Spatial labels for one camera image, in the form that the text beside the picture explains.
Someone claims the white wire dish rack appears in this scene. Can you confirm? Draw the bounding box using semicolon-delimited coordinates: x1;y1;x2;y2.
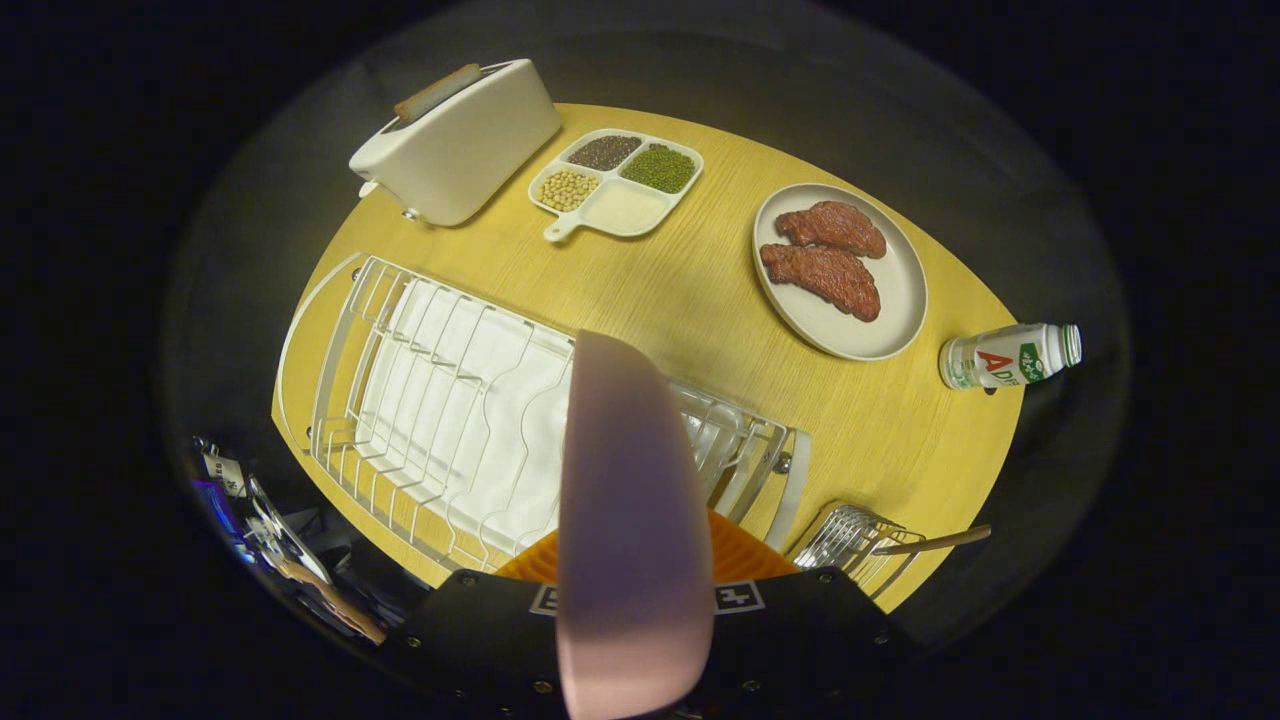
275;252;811;576

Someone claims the pink plate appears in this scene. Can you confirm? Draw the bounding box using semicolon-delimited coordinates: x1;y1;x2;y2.
556;330;717;720

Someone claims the beige plate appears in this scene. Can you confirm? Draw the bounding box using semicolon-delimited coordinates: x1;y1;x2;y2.
751;182;929;362

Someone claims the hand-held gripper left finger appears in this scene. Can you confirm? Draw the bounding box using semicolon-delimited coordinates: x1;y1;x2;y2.
378;528;563;713

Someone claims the metal wire basket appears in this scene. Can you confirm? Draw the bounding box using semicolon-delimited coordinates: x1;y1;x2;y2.
790;502;926;601

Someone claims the white toaster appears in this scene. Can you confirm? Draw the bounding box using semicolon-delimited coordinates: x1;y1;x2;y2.
348;58;563;228

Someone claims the brown wooden spoon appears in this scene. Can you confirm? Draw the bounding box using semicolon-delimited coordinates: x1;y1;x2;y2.
870;524;993;558

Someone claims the white divided bean tray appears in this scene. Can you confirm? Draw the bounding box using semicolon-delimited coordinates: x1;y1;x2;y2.
527;128;705;244

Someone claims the toast bread slice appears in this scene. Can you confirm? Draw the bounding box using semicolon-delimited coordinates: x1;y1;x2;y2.
393;63;483;124

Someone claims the white green drink bottle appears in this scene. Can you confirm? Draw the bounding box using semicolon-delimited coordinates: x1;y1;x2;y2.
938;322;1083;391

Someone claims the brown steak piece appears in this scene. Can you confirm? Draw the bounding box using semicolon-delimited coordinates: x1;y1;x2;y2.
775;201;888;260
759;243;882;323

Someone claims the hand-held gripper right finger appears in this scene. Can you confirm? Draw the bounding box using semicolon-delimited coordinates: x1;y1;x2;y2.
700;508;919;713

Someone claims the white drip tray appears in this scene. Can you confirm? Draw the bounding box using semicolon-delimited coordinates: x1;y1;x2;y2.
355;278;746;556

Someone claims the black backdrop cloth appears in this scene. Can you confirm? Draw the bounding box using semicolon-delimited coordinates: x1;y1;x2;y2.
160;0;1131;651

